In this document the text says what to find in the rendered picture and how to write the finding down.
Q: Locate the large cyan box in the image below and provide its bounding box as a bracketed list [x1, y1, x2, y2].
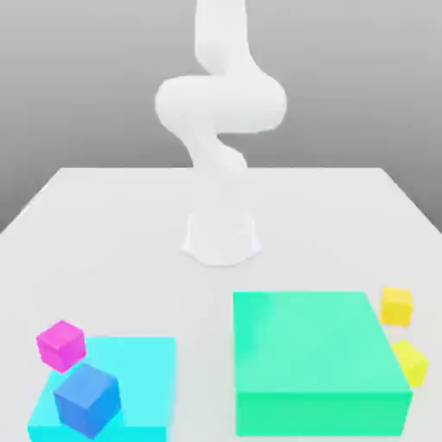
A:
[27, 336, 178, 442]

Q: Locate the large green box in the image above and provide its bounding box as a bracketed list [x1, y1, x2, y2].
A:
[232, 291, 414, 438]

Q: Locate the small magenta cube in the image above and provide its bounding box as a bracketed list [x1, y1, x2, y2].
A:
[35, 319, 87, 375]

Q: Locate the small lime yellow cube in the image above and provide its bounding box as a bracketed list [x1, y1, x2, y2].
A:
[391, 339, 430, 388]

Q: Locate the small blue cube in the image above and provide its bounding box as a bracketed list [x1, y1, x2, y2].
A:
[53, 363, 122, 440]

